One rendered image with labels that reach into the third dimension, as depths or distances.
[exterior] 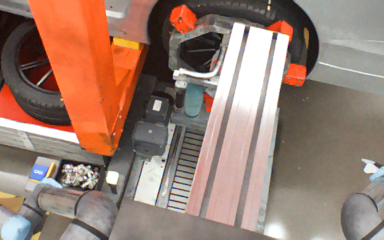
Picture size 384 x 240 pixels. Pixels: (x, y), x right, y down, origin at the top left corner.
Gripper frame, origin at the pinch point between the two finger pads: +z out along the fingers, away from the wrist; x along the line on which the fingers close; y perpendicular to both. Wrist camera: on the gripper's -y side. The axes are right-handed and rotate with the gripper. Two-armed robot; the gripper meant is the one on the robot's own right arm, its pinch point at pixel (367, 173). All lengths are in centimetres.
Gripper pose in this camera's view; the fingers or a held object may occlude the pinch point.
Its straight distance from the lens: 202.7
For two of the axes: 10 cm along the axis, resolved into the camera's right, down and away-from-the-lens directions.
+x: 3.9, 8.7, 3.2
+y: -7.8, 4.9, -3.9
